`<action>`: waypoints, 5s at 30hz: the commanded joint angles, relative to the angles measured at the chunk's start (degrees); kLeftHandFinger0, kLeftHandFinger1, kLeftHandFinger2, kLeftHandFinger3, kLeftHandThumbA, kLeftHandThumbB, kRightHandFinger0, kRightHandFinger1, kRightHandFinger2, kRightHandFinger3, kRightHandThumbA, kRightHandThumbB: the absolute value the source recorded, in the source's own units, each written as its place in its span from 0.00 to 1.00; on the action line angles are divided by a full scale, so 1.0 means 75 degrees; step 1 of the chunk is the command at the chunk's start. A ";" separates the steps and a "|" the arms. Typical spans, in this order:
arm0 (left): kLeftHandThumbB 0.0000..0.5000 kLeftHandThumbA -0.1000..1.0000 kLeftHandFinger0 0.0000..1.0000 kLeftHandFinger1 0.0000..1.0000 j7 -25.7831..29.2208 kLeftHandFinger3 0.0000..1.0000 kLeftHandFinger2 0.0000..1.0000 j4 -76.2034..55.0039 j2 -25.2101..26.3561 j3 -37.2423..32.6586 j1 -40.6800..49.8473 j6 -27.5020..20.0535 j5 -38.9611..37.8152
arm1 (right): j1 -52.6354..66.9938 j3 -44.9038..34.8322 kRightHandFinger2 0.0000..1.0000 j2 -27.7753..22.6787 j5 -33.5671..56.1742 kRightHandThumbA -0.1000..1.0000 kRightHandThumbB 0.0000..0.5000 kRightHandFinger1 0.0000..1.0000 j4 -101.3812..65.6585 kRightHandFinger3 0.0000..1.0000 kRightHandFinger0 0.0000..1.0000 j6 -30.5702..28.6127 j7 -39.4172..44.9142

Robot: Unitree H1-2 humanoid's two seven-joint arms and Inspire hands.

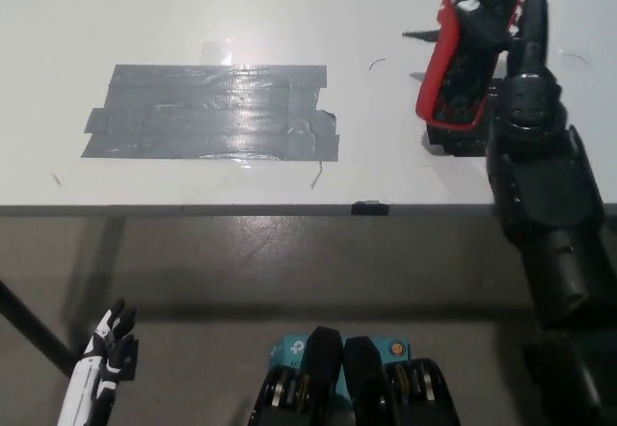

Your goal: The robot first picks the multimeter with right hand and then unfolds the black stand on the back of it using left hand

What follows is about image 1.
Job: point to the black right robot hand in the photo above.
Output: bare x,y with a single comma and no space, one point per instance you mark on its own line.
540,175

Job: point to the black and teal robot body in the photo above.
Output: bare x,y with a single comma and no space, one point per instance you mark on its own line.
356,387

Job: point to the black table leg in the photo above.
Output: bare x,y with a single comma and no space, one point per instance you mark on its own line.
34,326

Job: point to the black tape patch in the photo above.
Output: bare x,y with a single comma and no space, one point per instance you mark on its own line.
458,142

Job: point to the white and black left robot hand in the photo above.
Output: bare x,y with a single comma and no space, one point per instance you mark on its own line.
103,339

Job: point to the grey duct tape patch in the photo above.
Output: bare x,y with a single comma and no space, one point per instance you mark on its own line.
212,113

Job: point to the red digital multimeter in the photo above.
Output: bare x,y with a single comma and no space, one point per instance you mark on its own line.
463,74

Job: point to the small black tape strip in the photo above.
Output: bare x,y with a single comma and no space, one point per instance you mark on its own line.
369,207

